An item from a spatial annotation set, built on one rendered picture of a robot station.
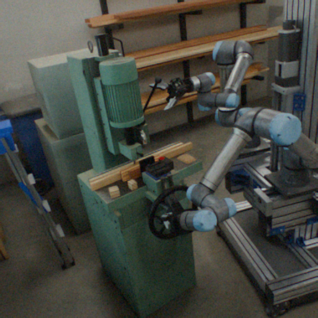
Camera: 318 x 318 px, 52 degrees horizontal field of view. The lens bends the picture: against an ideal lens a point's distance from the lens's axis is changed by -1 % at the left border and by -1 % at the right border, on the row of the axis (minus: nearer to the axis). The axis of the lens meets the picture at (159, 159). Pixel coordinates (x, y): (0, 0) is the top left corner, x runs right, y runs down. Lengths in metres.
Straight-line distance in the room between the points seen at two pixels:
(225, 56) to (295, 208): 0.93
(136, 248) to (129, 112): 0.73
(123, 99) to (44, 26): 2.41
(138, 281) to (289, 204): 0.94
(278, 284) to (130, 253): 0.86
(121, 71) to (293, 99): 0.90
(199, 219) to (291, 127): 0.48
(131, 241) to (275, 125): 0.97
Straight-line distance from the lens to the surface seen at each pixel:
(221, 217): 1.27
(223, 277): 2.41
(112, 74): 1.56
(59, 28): 3.91
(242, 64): 1.91
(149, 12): 3.70
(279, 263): 2.24
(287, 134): 1.31
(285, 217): 1.87
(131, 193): 1.66
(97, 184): 1.74
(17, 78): 3.88
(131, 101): 1.60
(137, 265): 1.93
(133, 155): 1.72
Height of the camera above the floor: 1.79
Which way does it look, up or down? 27 degrees down
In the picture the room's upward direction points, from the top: 8 degrees counter-clockwise
